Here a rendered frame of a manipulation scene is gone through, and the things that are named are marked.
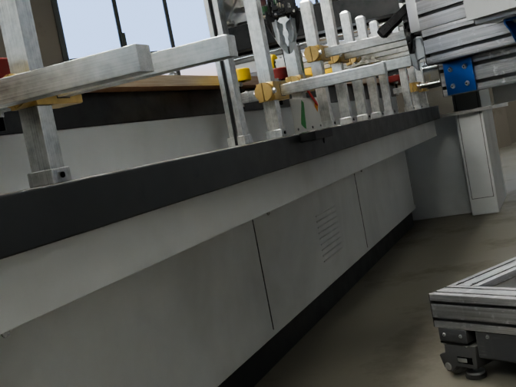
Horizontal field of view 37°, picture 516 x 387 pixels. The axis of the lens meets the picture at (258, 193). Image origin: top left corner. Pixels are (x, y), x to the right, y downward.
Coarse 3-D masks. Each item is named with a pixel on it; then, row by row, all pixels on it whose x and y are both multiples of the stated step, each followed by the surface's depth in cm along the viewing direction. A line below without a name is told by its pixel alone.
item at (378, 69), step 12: (336, 72) 200; (348, 72) 199; (360, 72) 198; (372, 72) 197; (384, 72) 196; (288, 84) 206; (300, 84) 204; (312, 84) 203; (324, 84) 202; (252, 96) 210
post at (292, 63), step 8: (288, 40) 225; (296, 48) 227; (288, 56) 226; (296, 56) 226; (288, 64) 226; (296, 64) 226; (288, 72) 227; (296, 72) 226; (296, 96) 227; (304, 96) 227
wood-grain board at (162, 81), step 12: (120, 84) 163; (132, 84) 168; (144, 84) 173; (156, 84) 178; (168, 84) 183; (180, 84) 189; (192, 84) 195; (204, 84) 202; (216, 84) 209; (252, 84) 233; (348, 84) 351
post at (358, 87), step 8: (344, 16) 294; (344, 24) 294; (344, 32) 295; (352, 32) 295; (344, 40) 295; (352, 40) 294; (360, 80) 295; (360, 88) 295; (360, 96) 296; (360, 104) 296; (360, 112) 297
